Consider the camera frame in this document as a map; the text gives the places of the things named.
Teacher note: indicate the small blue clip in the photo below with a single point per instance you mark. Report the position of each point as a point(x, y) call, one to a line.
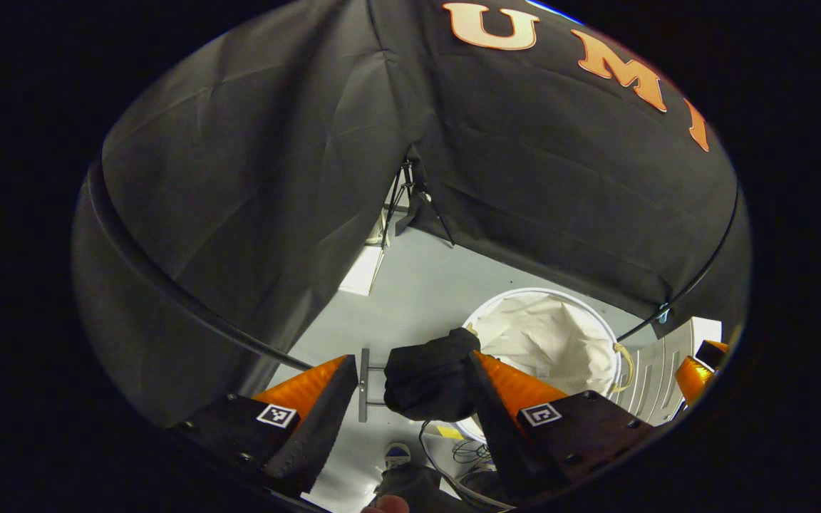
point(662, 312)

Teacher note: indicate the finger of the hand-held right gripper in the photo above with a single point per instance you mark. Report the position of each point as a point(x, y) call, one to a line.
point(692, 377)
point(710, 353)

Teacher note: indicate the white round laundry hamper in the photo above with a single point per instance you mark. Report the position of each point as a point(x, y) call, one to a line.
point(546, 342)

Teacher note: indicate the white flat board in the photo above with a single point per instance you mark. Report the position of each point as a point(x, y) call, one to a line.
point(362, 274)

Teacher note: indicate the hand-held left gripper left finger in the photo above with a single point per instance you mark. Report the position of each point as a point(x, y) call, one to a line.
point(321, 427)

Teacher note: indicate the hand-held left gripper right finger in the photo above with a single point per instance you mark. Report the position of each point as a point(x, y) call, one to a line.
point(499, 427)

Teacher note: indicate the blue white shoe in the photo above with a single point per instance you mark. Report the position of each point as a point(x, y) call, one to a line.
point(398, 456)

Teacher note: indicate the black knit jacket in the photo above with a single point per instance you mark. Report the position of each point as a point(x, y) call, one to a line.
point(428, 377)

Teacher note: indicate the black clothes rack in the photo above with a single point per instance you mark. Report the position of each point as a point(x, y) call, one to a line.
point(363, 388)

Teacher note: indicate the black backdrop cloth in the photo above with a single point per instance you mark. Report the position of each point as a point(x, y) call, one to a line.
point(239, 178)

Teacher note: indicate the person's dark trouser leg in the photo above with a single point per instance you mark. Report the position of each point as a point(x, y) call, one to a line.
point(417, 491)

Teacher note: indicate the yellow tape strip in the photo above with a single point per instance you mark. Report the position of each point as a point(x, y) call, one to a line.
point(450, 432)

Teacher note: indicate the black tripod stand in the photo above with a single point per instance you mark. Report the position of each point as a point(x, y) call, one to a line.
point(410, 214)

